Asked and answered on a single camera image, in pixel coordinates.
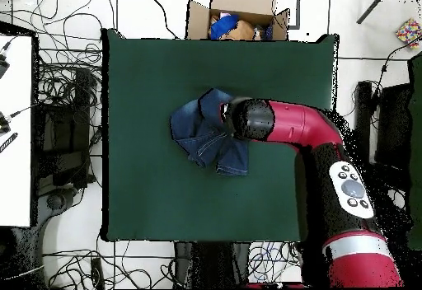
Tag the blue denim jeans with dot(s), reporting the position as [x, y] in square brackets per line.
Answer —
[197, 131]

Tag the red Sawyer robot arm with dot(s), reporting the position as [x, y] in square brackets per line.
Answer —
[296, 122]

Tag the colourful patterned item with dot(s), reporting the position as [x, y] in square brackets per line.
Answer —
[410, 33]

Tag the tan cloth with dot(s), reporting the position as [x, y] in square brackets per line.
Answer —
[242, 31]

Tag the blue cloth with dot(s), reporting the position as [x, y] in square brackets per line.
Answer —
[222, 26]

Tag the dark green table cloth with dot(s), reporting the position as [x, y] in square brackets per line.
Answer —
[197, 204]

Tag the brown cardboard box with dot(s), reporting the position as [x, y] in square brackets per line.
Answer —
[240, 1]

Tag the black equipment box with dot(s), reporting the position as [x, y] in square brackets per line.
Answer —
[62, 138]

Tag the grey metal bar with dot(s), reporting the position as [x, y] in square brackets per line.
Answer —
[374, 6]

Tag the grey round stand foot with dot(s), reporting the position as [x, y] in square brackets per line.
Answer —
[56, 201]

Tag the dark green covered furniture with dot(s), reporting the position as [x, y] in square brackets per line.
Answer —
[416, 138]

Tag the white table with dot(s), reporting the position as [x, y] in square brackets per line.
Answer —
[16, 178]

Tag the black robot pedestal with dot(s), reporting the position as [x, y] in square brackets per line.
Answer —
[211, 263]

